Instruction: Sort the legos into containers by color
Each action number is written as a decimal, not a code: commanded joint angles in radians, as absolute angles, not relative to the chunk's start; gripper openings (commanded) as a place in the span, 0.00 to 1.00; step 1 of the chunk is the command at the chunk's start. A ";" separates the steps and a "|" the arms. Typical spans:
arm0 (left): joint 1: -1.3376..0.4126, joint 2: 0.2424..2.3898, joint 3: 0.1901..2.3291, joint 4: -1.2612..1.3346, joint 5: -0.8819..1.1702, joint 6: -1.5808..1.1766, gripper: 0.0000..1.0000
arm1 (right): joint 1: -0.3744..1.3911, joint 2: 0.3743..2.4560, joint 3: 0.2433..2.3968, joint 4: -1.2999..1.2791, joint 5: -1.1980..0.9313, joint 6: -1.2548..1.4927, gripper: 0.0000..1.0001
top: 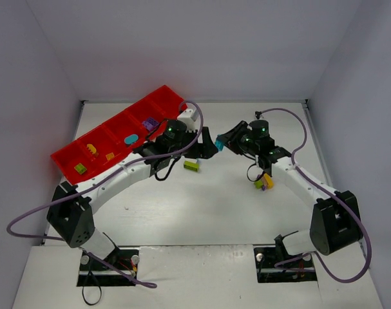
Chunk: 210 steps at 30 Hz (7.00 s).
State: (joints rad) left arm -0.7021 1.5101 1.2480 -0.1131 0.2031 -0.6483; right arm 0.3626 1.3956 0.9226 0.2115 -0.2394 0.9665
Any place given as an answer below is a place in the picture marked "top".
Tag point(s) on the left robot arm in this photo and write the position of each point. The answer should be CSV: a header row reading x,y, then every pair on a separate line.
x,y
74,206

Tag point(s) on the long green lego brick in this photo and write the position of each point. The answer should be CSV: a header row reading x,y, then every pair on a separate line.
x,y
192,166

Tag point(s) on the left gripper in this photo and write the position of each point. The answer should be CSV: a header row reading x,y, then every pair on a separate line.
x,y
198,147

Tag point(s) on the yellow comb lego piece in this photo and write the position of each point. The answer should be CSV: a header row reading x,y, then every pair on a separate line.
x,y
92,149

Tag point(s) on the purple lego brick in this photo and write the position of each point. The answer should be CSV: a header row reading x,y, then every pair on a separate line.
x,y
150,123

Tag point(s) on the turquoise round lego piece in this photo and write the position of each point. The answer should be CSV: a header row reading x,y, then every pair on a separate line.
x,y
131,139

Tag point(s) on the green lego in pile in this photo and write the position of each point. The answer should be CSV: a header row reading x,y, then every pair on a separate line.
x,y
258,184

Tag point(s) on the red compartment tray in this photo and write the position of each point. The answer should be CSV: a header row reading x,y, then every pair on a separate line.
x,y
109,136

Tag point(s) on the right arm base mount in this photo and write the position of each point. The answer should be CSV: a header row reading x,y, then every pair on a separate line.
x,y
274,265

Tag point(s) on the yellow lego in pile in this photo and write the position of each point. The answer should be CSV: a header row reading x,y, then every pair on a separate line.
x,y
270,183

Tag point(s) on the yellow face lego brick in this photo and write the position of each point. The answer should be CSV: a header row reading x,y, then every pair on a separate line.
x,y
110,156

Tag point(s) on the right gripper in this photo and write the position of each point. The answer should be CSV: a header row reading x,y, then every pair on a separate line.
x,y
233,138

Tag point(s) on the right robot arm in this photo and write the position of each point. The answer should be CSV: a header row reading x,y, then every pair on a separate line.
x,y
331,226

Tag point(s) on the small green lego brick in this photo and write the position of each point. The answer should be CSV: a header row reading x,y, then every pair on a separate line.
x,y
80,168

